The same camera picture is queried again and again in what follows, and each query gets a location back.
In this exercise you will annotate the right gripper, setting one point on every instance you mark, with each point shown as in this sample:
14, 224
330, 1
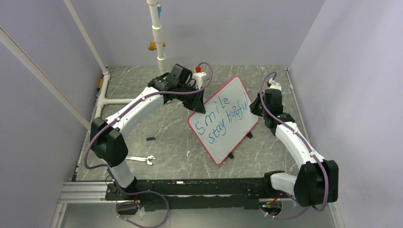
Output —
253, 106

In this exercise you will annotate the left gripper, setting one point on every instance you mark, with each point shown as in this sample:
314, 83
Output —
198, 104

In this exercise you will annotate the pink framed whiteboard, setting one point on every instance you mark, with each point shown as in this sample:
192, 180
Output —
227, 120

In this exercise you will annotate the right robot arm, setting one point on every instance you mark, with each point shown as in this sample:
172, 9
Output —
316, 183

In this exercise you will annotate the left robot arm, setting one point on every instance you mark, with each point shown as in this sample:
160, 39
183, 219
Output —
107, 136

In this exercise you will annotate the silver open-end wrench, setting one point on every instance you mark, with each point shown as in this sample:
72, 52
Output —
147, 160

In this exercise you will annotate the orange pipe fitting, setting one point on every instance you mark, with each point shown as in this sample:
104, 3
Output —
152, 46

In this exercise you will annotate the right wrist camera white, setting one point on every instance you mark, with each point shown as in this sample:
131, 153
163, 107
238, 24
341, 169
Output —
272, 84

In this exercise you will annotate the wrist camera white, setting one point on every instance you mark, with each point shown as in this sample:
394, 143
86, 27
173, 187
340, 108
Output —
201, 78
272, 84

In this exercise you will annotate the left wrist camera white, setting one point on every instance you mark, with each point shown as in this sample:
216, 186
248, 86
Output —
201, 78

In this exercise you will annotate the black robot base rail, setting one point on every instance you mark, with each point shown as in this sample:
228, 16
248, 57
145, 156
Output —
246, 193

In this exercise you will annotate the white pvc pipe frame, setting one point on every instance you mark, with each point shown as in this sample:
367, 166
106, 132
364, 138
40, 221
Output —
21, 55

